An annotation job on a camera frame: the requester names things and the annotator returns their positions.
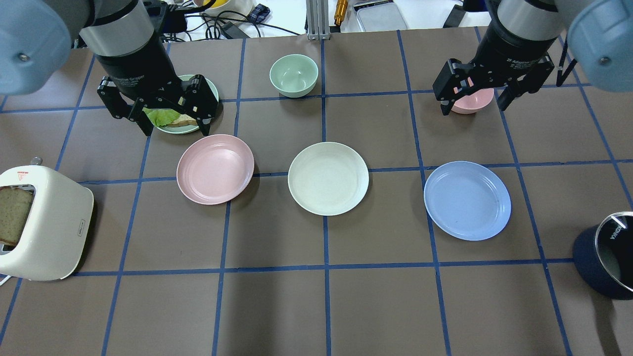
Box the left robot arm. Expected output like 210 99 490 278
0 0 219 136

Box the silver metal tin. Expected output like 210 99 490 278
353 0 408 32

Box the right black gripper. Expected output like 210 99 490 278
432 22 555 116

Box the orange metal cylinder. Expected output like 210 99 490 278
334 0 349 27

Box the black power adapter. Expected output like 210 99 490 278
220 22 250 39

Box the green plate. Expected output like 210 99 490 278
144 76 220 134

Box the white toaster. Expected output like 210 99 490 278
0 165 94 281

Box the lettuce leaf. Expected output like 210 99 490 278
142 108 181 128

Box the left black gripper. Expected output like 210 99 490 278
96 38 219 137

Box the bread slice on plate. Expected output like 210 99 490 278
167 114 198 128

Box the white bowl with yellow item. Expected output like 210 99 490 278
204 0 256 18

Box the pink plate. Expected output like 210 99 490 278
176 134 255 205

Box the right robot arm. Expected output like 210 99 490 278
433 0 633 115

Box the green bowl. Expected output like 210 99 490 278
269 54 319 98

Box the cream plate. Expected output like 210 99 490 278
287 142 370 216

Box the bread slice in toaster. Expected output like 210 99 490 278
0 187 34 246

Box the pink bowl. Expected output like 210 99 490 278
451 88 495 114

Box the blue plate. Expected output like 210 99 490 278
424 161 512 241

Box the aluminium frame post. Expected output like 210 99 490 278
306 0 331 41

